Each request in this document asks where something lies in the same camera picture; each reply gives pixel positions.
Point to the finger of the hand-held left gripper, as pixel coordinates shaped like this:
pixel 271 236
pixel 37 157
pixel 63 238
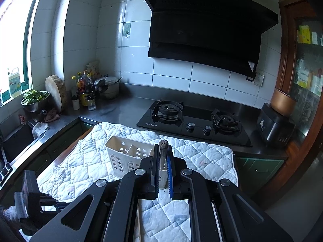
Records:
pixel 51 201

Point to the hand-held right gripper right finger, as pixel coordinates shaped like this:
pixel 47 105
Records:
pixel 170 179

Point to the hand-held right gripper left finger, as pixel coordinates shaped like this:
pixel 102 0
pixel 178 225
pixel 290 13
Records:
pixel 152 174

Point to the white plastic utensil holder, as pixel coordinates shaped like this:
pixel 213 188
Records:
pixel 121 153

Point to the person's left hand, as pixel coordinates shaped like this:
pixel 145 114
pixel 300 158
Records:
pixel 10 212

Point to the white quilted cloth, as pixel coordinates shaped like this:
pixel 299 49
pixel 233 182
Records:
pixel 201 161

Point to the black glass gas stove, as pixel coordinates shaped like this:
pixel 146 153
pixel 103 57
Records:
pixel 196 117

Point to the white rag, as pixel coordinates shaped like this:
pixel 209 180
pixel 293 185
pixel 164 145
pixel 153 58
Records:
pixel 39 129

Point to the pink rag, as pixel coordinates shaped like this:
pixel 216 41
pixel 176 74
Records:
pixel 51 116

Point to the green base cabinet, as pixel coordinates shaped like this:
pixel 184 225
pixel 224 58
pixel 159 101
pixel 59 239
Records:
pixel 257 171

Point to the glass spice shaker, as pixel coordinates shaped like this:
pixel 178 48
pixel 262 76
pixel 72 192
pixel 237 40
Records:
pixel 91 103

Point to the steel pressure cooker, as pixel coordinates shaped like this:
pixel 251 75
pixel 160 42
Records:
pixel 108 88

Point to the steel bowl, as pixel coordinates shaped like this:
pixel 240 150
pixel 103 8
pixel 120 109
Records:
pixel 32 107

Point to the yellow label jar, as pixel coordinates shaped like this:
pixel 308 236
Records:
pixel 85 100

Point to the white spice shaker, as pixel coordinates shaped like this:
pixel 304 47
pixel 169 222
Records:
pixel 75 103

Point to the green leafy vegetables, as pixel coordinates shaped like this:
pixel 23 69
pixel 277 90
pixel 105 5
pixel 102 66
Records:
pixel 35 96

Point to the round wooden cutting board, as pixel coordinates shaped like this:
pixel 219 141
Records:
pixel 55 93

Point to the dark soy sauce bottle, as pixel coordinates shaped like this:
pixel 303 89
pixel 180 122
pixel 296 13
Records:
pixel 84 84

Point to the black rice cooker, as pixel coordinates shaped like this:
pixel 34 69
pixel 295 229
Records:
pixel 275 128

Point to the yellow cap oil bottle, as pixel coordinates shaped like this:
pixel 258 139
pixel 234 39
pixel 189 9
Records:
pixel 74 87

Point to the white detergent jug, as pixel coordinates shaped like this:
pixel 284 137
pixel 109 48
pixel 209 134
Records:
pixel 14 84

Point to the snack bag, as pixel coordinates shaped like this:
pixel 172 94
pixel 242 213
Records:
pixel 92 68

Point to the copper inner pot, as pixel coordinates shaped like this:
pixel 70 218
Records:
pixel 282 102

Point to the black range hood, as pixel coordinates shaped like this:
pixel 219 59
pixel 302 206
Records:
pixel 201 30

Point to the wooden glass door cabinet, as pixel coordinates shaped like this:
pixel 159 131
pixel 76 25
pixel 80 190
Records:
pixel 310 93

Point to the window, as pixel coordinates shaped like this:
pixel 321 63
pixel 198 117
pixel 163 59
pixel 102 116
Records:
pixel 15 30

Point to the yellow green box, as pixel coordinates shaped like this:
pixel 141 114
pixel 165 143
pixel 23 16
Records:
pixel 304 34

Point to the white wall socket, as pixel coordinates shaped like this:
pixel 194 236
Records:
pixel 259 79

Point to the green wall hook plate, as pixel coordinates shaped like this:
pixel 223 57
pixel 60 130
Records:
pixel 127 27

